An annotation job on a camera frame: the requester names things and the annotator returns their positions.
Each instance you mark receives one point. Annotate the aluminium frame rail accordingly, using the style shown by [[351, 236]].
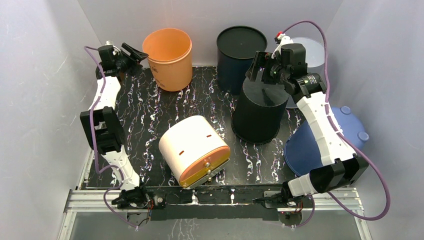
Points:
[[79, 201]]

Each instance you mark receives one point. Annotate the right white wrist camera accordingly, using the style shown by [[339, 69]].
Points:
[[280, 39]]

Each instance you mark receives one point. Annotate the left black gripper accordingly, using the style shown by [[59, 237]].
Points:
[[134, 59]]

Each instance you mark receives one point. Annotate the white orange drawer box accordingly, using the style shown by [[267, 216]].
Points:
[[193, 151]]

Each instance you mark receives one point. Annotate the dark navy bucket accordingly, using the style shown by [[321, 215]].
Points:
[[236, 49]]

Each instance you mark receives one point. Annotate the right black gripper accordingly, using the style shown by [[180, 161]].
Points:
[[264, 68]]

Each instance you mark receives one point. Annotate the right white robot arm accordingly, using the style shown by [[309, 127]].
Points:
[[341, 164]]

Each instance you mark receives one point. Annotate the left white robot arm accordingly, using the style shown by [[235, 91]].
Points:
[[102, 127]]

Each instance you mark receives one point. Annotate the black bucket liner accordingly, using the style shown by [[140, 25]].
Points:
[[259, 111]]

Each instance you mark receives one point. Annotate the tan bucket black rim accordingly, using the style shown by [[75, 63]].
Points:
[[170, 58]]

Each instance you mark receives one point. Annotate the blue plastic bucket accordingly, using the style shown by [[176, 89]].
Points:
[[301, 152]]

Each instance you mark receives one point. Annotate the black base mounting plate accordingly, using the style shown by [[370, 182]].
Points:
[[251, 201]]

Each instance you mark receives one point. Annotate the large grey container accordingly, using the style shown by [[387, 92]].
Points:
[[315, 54]]

